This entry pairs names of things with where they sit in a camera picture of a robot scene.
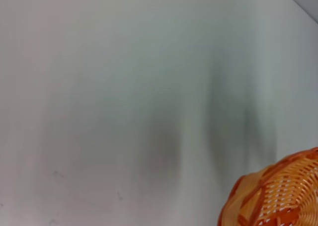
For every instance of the orange woven plastic basket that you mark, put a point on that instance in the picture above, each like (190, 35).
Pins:
(280, 191)

